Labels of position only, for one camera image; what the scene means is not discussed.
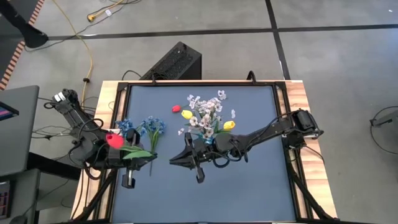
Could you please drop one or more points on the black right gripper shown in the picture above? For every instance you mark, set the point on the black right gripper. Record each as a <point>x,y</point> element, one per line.
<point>203,154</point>

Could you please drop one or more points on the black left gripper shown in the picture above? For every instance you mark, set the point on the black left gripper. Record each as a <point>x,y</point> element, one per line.
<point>130,177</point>

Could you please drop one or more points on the blue cut glass vase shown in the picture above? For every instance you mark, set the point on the blue cut glass vase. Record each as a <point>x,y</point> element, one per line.
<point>207,140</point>

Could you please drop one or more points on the blue artificial flower bunch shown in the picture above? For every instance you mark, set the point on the blue artificial flower bunch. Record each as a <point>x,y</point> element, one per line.
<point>124,125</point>
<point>153,124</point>

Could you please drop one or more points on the red artificial tulip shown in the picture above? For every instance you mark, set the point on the red artificial tulip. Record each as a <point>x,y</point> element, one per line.
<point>115,140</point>
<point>176,108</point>

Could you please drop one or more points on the yellow artificial tulip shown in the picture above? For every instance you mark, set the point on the yellow artificial tulip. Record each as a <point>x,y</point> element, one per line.
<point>186,114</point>
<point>229,125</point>

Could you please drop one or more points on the white artificial flower bunch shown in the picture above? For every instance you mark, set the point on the white artificial flower bunch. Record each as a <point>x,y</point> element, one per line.
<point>206,119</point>

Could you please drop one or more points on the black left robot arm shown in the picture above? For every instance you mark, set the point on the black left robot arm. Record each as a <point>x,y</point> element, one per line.
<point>74,118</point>

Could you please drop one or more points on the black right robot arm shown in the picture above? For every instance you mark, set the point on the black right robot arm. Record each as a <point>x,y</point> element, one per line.
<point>267,129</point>

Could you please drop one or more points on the blue-grey table mat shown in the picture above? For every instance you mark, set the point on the blue-grey table mat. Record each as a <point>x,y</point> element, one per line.
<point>202,202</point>

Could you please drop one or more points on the black computer tower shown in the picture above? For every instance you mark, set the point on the black computer tower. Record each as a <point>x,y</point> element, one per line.
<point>177,62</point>

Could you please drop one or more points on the black arched clamp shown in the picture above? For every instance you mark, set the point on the black arched clamp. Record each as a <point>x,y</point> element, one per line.
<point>251,72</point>

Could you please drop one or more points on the grey cart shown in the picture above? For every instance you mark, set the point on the grey cart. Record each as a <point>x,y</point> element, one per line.
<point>18,140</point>

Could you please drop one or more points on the black computer mouse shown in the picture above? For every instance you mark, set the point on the black computer mouse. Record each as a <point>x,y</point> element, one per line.
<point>18,220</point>

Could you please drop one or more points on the tablet screen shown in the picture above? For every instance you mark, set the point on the tablet screen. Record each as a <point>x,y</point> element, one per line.
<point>6,112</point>

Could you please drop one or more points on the walking person legs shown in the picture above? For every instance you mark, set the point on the walking person legs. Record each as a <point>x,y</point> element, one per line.
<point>31,37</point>

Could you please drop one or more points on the grey stand base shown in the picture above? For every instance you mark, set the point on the grey stand base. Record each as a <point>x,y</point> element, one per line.
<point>388,118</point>

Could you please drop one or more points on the black metal table frame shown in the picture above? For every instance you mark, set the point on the black metal table frame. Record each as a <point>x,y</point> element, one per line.
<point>202,84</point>

